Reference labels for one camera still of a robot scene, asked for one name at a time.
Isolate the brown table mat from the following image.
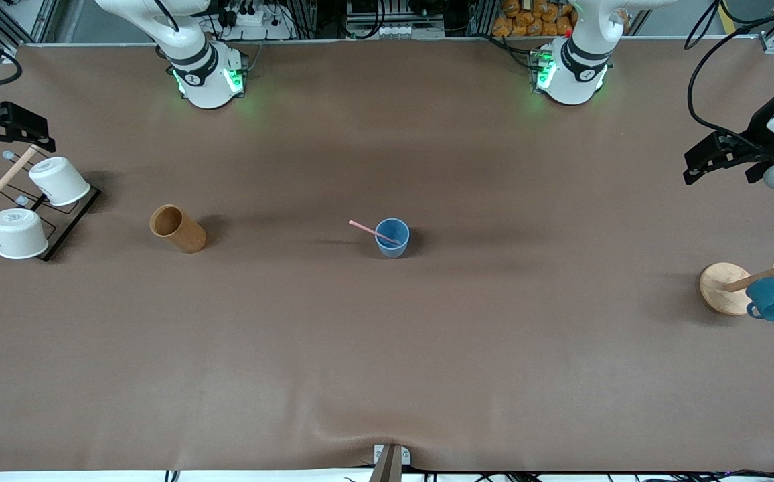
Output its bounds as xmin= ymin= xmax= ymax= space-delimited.
xmin=0 ymin=40 xmax=774 ymax=473

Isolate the brown cylindrical holder cup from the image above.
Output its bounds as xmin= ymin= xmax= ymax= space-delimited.
xmin=150 ymin=204 xmax=207 ymax=254

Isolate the black wire cup rack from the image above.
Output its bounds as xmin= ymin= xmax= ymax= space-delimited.
xmin=0 ymin=143 xmax=102 ymax=262

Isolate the wooden mug tree stand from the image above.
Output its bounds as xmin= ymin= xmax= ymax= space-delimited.
xmin=700 ymin=240 xmax=774 ymax=316

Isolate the white power strip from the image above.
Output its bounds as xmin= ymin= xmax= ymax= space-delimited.
xmin=223 ymin=0 xmax=294 ymax=41

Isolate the white cup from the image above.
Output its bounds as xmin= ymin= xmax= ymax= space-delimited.
xmin=0 ymin=208 xmax=50 ymax=260
xmin=29 ymin=157 xmax=92 ymax=206

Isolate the blue plastic cup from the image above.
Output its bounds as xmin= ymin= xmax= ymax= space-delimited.
xmin=375 ymin=218 xmax=410 ymax=258

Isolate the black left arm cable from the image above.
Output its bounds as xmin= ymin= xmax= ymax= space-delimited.
xmin=686 ymin=0 xmax=774 ymax=131

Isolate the orange bread pile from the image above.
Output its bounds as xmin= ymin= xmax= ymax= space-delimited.
xmin=492 ymin=0 xmax=578 ymax=38

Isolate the teal enamel mug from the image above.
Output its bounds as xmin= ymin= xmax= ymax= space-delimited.
xmin=746 ymin=276 xmax=774 ymax=323

